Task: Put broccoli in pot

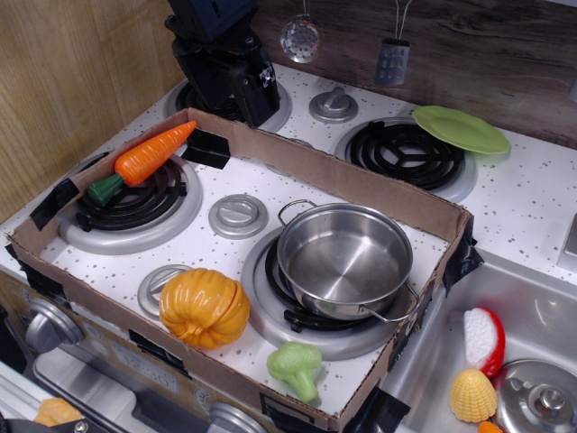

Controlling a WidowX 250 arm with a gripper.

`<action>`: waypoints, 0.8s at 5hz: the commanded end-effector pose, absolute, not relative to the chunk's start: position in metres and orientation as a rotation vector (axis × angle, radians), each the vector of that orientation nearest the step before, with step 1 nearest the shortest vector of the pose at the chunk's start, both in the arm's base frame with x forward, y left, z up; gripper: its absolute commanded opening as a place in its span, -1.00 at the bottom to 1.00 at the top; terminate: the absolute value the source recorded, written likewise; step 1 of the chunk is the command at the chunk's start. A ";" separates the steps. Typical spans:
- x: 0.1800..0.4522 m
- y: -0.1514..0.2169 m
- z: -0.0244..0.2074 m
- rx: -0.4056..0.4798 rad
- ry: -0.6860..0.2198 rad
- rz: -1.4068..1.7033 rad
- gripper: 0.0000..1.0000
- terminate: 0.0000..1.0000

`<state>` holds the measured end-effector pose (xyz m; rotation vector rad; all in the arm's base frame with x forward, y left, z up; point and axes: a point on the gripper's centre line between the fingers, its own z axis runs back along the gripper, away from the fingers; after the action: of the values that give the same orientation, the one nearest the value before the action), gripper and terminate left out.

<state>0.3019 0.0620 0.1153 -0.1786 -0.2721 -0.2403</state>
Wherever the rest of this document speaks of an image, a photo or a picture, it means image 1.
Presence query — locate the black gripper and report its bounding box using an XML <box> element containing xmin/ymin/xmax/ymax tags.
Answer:
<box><xmin>172</xmin><ymin>37</ymin><xmax>279</xmax><ymax>127</ymax></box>

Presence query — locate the green toy broccoli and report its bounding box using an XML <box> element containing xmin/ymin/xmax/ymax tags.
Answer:
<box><xmin>267</xmin><ymin>342</ymin><xmax>322</xmax><ymax>402</ymax></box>

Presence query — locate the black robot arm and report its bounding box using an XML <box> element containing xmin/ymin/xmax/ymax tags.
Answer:
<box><xmin>165</xmin><ymin>1</ymin><xmax>280</xmax><ymax>127</ymax></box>

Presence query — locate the stainless steel pot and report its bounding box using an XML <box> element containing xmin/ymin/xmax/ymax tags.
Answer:
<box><xmin>277</xmin><ymin>199</ymin><xmax>421</xmax><ymax>323</ymax></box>

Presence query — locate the steel pot lid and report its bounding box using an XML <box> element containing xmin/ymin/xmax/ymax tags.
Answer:
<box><xmin>491</xmin><ymin>360</ymin><xmax>576</xmax><ymax>432</ymax></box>

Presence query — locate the back left black burner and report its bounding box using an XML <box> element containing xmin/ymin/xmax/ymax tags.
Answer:
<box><xmin>163</xmin><ymin>80</ymin><xmax>292</xmax><ymax>133</ymax></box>

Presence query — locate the hanging metal strainer ladle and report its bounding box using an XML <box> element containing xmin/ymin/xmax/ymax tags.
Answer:
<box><xmin>279</xmin><ymin>0</ymin><xmax>325</xmax><ymax>64</ymax></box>

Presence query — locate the grey back stove knob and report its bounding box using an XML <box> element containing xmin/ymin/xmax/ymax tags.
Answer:
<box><xmin>308</xmin><ymin>87</ymin><xmax>359</xmax><ymax>124</ymax></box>

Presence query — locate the grey stove knob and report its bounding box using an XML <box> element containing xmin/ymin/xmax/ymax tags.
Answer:
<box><xmin>137</xmin><ymin>264</ymin><xmax>191</xmax><ymax>320</ymax></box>
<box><xmin>208</xmin><ymin>194</ymin><xmax>269</xmax><ymax>239</ymax></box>
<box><xmin>308</xmin><ymin>87</ymin><xmax>359</xmax><ymax>124</ymax></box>

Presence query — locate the orange toy carrot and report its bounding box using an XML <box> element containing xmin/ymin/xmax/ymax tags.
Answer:
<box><xmin>87</xmin><ymin>121</ymin><xmax>197</xmax><ymax>207</ymax></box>

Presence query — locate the grey middle stove knob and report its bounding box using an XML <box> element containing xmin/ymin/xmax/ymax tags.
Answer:
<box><xmin>208</xmin><ymin>194</ymin><xmax>269</xmax><ymax>239</ymax></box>

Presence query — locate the front left black burner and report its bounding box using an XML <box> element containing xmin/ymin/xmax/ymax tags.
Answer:
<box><xmin>59</xmin><ymin>156</ymin><xmax>203</xmax><ymax>255</ymax></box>

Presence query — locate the hanging metal slotted spatula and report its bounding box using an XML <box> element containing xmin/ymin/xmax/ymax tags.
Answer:
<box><xmin>373</xmin><ymin>1</ymin><xmax>411</xmax><ymax>87</ymax></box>

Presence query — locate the back right black burner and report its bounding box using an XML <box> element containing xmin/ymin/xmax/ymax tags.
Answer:
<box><xmin>334</xmin><ymin>117</ymin><xmax>477</xmax><ymax>202</ymax></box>

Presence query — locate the grey front stove knob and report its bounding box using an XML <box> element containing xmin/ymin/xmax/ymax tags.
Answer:
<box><xmin>137</xmin><ymin>264</ymin><xmax>191</xmax><ymax>320</ymax></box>

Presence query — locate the orange toy pumpkin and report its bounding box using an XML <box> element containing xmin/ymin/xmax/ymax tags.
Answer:
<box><xmin>160</xmin><ymin>268</ymin><xmax>251</xmax><ymax>350</ymax></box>

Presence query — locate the green plastic plate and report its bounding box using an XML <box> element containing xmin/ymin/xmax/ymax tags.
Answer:
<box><xmin>412</xmin><ymin>106</ymin><xmax>510</xmax><ymax>155</ymax></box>

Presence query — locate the brown cardboard fence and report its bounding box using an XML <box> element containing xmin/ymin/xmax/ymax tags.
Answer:
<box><xmin>8</xmin><ymin>109</ymin><xmax>472</xmax><ymax>432</ymax></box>

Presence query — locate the grey oven front knob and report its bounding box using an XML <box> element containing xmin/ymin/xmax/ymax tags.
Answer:
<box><xmin>25</xmin><ymin>299</ymin><xmax>84</xmax><ymax>354</ymax></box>

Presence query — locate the grey oven knob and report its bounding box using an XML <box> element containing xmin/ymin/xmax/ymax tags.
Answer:
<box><xmin>207</xmin><ymin>402</ymin><xmax>260</xmax><ymax>433</ymax></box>
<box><xmin>25</xmin><ymin>299</ymin><xmax>84</xmax><ymax>354</ymax></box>

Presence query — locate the grey lower oven knob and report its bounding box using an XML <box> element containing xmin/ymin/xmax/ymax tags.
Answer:
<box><xmin>207</xmin><ymin>402</ymin><xmax>260</xmax><ymax>433</ymax></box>

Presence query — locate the red white toy radish slice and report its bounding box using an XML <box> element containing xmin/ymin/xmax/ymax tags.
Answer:
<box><xmin>463</xmin><ymin>308</ymin><xmax>506</xmax><ymax>379</ymax></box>

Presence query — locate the orange toy at bottom left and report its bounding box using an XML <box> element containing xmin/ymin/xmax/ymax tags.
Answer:
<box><xmin>33</xmin><ymin>398</ymin><xmax>83</xmax><ymax>427</ymax></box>

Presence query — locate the metal toy sink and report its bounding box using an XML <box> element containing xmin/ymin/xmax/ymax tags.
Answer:
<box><xmin>381</xmin><ymin>253</ymin><xmax>576</xmax><ymax>432</ymax></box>

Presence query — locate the yellow toy corn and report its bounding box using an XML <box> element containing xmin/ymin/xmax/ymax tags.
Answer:
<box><xmin>449</xmin><ymin>369</ymin><xmax>498</xmax><ymax>423</ymax></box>

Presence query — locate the small orange toy piece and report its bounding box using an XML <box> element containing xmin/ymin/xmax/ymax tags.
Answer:
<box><xmin>478</xmin><ymin>421</ymin><xmax>503</xmax><ymax>433</ymax></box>

